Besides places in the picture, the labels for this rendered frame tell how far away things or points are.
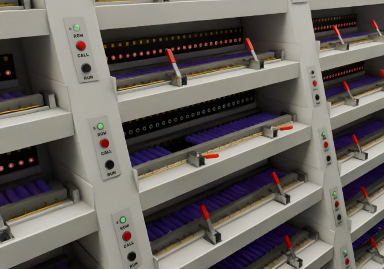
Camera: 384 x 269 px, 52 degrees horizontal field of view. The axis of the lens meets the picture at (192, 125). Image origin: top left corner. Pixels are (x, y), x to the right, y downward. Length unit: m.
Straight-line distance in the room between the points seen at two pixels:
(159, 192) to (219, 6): 0.47
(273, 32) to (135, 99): 0.58
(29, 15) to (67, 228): 0.39
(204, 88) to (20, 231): 0.49
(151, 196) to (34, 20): 0.41
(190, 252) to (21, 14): 0.61
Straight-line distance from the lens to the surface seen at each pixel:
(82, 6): 0.81
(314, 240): 1.33
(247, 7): 1.09
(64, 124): 0.76
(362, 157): 1.48
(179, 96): 0.89
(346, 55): 1.42
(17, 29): 0.77
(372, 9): 1.87
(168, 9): 0.92
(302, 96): 1.22
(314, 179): 1.27
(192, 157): 0.92
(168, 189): 0.87
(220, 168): 0.96
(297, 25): 1.22
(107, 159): 0.78
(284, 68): 1.15
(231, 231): 1.02
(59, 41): 0.78
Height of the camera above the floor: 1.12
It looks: 6 degrees down
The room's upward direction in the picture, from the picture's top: 12 degrees counter-clockwise
